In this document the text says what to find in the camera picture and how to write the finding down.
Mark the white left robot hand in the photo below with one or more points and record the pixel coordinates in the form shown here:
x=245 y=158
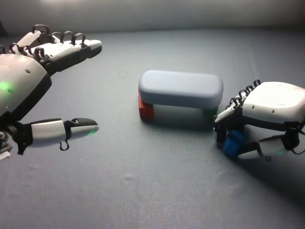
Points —
x=21 y=78

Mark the lavender glasses case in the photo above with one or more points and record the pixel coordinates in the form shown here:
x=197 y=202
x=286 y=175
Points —
x=181 y=88

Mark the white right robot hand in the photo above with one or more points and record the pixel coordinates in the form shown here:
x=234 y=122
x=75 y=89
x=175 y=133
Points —
x=274 y=102

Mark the red rectangular block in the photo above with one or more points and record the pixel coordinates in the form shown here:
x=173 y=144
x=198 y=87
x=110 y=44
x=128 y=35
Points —
x=145 y=112

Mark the white backdrop curtain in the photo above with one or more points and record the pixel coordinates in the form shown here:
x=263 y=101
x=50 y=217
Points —
x=190 y=14

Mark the blue hexagonal block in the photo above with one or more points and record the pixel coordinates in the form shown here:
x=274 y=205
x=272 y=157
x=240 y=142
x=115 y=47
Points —
x=232 y=144

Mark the green rectangular block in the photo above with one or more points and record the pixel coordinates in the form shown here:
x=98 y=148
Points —
x=210 y=112

